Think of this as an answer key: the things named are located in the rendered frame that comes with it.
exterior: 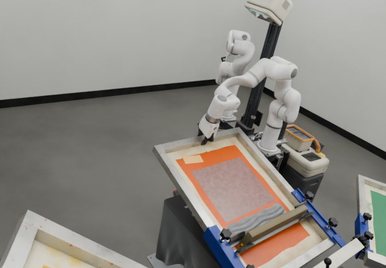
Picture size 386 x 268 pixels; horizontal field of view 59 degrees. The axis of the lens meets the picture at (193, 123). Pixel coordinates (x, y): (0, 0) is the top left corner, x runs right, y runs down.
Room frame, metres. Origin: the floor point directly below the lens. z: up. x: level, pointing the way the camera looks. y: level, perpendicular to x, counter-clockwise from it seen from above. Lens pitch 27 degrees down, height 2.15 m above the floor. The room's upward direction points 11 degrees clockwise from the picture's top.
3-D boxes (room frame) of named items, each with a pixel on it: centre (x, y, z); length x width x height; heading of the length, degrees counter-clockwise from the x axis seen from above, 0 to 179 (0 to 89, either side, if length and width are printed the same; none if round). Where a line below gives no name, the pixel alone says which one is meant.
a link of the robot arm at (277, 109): (1.87, -0.49, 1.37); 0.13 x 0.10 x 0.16; 39
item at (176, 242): (1.25, -0.10, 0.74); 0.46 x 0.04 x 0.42; 42
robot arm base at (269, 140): (1.89, -0.49, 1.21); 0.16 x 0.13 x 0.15; 128
